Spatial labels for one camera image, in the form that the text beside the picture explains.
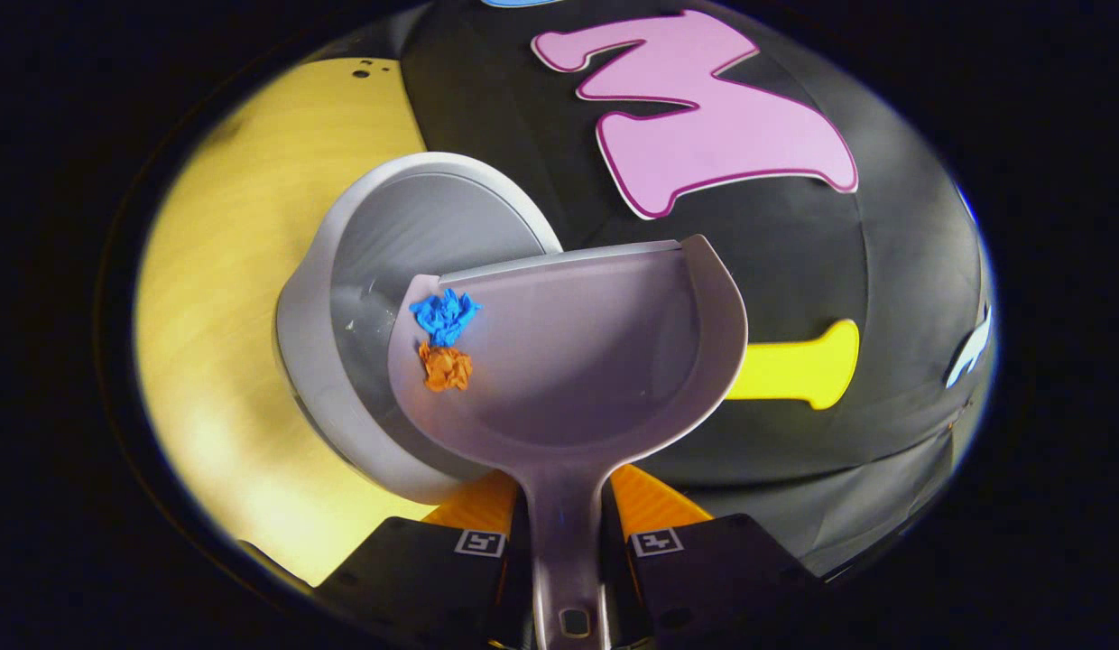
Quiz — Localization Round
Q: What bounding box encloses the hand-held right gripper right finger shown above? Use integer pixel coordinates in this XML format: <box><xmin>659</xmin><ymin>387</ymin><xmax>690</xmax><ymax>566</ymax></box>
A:
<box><xmin>605</xmin><ymin>465</ymin><xmax>827</xmax><ymax>650</ymax></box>

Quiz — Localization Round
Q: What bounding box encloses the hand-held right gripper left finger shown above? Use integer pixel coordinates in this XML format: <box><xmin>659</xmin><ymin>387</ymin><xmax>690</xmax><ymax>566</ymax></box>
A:
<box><xmin>316</xmin><ymin>469</ymin><xmax>533</xmax><ymax>650</ymax></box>

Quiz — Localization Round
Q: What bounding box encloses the orange paper trash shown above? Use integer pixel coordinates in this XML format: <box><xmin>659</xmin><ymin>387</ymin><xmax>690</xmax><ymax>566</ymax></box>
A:
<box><xmin>419</xmin><ymin>341</ymin><xmax>475</xmax><ymax>393</ymax></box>

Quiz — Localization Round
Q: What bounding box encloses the lilac plastic dustpan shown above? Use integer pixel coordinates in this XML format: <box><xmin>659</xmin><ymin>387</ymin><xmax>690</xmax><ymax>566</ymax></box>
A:
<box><xmin>387</xmin><ymin>235</ymin><xmax>750</xmax><ymax>650</ymax></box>

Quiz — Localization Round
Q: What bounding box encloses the blue paper trash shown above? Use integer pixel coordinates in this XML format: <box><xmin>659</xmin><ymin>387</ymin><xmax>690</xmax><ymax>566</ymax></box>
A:
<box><xmin>409</xmin><ymin>289</ymin><xmax>482</xmax><ymax>348</ymax></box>

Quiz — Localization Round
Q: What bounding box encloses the grey ribbed garbage bin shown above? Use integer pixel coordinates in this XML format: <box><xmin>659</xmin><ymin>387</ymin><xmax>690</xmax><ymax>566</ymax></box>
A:
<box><xmin>275</xmin><ymin>152</ymin><xmax>563</xmax><ymax>505</ymax></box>

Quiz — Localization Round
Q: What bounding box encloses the black backdrop cloth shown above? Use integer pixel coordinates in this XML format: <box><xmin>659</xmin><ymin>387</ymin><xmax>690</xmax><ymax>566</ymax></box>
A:
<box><xmin>316</xmin><ymin>0</ymin><xmax>998</xmax><ymax>579</ymax></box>

